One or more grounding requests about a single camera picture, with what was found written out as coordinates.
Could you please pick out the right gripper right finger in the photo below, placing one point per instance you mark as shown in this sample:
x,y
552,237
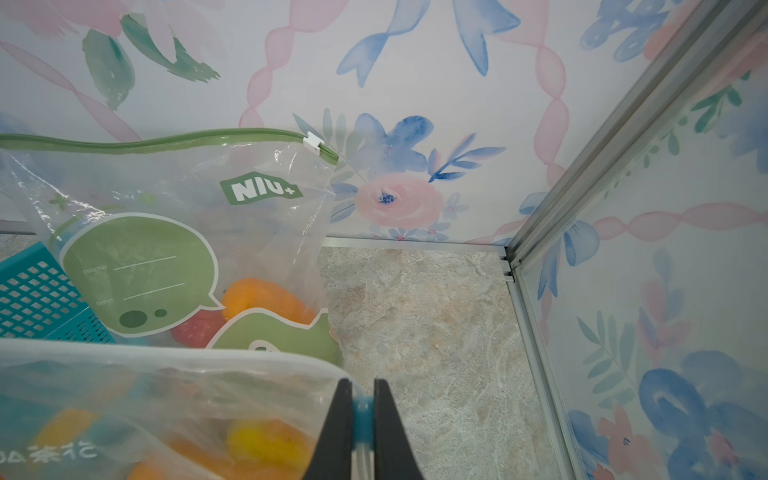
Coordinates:
x,y
393,456

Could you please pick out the orange mango back right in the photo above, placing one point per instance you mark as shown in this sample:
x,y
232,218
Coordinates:
x,y
251,293

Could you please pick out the clear zip-top bag green print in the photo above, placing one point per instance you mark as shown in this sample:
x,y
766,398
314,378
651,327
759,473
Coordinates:
x,y
151,232

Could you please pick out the teal plastic mesh basket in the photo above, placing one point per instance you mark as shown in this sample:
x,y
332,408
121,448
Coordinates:
x,y
38,301

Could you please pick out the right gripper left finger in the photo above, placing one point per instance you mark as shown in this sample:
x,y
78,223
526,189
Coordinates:
x,y
332,457

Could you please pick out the red yellow mango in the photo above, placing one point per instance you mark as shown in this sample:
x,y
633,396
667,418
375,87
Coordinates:
x,y
198,330

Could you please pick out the small yellow mango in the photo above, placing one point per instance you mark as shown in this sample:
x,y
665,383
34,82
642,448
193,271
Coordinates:
x,y
269,441

